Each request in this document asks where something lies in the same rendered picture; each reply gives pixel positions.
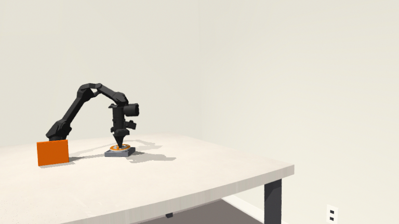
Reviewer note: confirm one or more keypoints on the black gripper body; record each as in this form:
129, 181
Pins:
118, 127

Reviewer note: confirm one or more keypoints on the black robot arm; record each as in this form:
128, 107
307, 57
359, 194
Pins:
62, 128

